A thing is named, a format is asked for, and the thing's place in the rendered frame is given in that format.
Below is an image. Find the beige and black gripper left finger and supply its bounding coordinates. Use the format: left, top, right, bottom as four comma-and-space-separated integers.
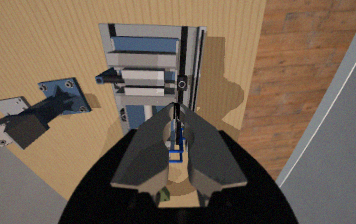
58, 102, 176, 224

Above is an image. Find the grey metal block with slot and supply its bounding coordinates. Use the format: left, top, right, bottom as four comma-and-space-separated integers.
121, 67, 165, 96

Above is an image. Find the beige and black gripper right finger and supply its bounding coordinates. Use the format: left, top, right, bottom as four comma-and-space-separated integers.
176, 102, 299, 224

